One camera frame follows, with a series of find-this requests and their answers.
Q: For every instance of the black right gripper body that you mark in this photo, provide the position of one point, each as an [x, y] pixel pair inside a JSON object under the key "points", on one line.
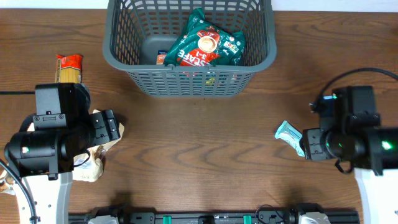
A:
{"points": [[311, 144]]}

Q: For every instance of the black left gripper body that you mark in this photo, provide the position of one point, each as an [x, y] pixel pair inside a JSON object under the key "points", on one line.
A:
{"points": [[101, 127]]}

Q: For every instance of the teal wet wipes packet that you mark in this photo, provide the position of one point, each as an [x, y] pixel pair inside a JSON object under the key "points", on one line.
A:
{"points": [[291, 136]]}

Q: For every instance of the orange spaghetti packet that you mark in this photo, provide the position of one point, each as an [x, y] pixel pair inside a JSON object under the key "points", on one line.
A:
{"points": [[68, 69]]}

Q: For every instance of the grey plastic laundry basket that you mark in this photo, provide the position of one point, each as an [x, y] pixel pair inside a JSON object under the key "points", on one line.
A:
{"points": [[136, 31]]}

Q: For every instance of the green Nescafe coffee bag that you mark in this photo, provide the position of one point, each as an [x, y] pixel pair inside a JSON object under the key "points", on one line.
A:
{"points": [[203, 44]]}

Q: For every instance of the Kleenex tissue multipack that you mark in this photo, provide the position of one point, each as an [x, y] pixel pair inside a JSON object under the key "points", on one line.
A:
{"points": [[161, 55]]}

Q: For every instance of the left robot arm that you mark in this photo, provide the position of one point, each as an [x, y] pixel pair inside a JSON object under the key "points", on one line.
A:
{"points": [[41, 200]]}

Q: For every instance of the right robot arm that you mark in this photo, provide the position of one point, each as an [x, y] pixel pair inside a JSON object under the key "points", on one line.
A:
{"points": [[350, 131]]}

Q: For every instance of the beige snack bag brown label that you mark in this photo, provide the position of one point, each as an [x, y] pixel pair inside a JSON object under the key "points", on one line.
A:
{"points": [[6, 184]]}

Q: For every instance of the black mounting rail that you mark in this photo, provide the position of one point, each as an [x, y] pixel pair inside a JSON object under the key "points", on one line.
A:
{"points": [[299, 213]]}

